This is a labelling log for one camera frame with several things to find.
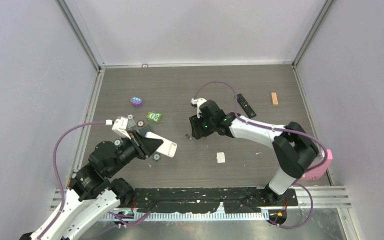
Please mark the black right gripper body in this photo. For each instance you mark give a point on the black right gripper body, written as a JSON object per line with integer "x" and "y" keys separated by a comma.
{"x": 205, "y": 126}

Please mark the pink toy toaster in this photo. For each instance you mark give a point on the pink toy toaster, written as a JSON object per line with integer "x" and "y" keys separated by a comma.
{"x": 319, "y": 171}

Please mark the purple monster toy block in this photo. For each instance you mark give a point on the purple monster toy block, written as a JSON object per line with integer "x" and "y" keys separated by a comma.
{"x": 136, "y": 102}

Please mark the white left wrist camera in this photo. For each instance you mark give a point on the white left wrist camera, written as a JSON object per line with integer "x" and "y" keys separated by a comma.
{"x": 119, "y": 126}

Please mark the grey building baseplate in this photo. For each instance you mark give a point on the grey building baseplate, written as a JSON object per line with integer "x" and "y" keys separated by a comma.
{"x": 144, "y": 129}

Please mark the orange wooden block far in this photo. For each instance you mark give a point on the orange wooden block far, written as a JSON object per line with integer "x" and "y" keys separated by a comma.
{"x": 274, "y": 99}

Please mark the white battery cover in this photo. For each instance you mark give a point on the white battery cover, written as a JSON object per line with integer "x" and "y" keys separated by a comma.
{"x": 220, "y": 157}

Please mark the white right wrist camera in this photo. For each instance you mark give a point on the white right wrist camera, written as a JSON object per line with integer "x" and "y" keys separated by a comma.
{"x": 196, "y": 103}

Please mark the black remote control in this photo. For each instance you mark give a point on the black remote control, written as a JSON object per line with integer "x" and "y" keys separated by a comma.
{"x": 245, "y": 106}

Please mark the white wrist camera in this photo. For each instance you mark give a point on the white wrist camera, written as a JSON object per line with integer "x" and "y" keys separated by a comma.
{"x": 196, "y": 103}
{"x": 119, "y": 126}

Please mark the white remote control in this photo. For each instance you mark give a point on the white remote control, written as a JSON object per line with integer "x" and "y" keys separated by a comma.
{"x": 168, "y": 147}

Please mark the blue poker chip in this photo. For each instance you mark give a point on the blue poker chip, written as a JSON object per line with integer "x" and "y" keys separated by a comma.
{"x": 117, "y": 142}
{"x": 156, "y": 157}

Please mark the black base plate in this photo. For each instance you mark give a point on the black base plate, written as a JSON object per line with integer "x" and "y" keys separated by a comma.
{"x": 208, "y": 200}

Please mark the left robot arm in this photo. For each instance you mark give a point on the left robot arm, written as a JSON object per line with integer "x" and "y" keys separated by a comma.
{"x": 91, "y": 193}

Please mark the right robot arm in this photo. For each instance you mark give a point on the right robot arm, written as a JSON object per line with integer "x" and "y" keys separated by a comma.
{"x": 294, "y": 149}

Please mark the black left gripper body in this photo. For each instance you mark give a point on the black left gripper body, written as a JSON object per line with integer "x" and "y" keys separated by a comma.
{"x": 137, "y": 145}

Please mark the green monster toy block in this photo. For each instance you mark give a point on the green monster toy block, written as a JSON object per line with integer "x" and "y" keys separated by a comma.
{"x": 155, "y": 117}

